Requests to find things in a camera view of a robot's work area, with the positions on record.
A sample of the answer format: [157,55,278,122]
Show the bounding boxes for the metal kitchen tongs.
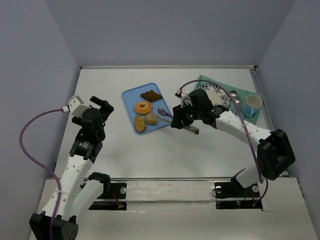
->
[149,107,200,135]

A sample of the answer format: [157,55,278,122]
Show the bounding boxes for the oval seeded bread roll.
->
[133,115,146,133]

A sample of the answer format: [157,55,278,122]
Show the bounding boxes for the round yellow bun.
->
[146,112,159,125]

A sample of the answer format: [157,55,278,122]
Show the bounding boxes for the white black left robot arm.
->
[29,95,114,240]

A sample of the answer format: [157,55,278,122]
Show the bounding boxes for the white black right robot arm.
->
[170,89,296,189]

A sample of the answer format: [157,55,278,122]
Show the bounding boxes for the blue floral plate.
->
[195,83,231,108]

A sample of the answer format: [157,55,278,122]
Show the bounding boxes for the blue plastic tray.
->
[122,82,171,135]

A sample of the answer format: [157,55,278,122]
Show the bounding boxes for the metal spoon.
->
[229,90,238,98]

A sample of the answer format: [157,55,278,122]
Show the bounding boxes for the orange glazed donut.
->
[134,101,153,115]

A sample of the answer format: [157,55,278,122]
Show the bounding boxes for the green cloth mat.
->
[194,75,263,125]

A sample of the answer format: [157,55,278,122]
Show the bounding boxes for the dark brown croissant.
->
[140,90,163,103]

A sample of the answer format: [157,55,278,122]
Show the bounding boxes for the light blue mug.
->
[241,94,263,118]

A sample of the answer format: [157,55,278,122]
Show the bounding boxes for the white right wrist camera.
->
[180,93,192,108]

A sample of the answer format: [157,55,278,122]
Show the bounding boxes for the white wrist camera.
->
[180,93,192,108]
[68,95,90,118]

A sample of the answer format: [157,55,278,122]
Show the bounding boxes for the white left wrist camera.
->
[68,95,90,118]

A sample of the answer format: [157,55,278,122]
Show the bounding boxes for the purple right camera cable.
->
[174,79,270,206]

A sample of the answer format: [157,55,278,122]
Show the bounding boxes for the purple camera cable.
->
[19,107,70,240]
[174,79,270,206]

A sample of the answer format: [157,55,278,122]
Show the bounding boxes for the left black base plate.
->
[89,182,127,211]

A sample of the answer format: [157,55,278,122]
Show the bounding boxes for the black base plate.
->
[89,182,127,211]
[211,182,263,210]

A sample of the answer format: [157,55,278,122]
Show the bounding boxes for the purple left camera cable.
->
[19,107,70,240]

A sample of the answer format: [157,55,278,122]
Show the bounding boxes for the aluminium front rail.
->
[82,176,233,182]

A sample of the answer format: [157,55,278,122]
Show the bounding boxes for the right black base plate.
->
[211,182,263,210]

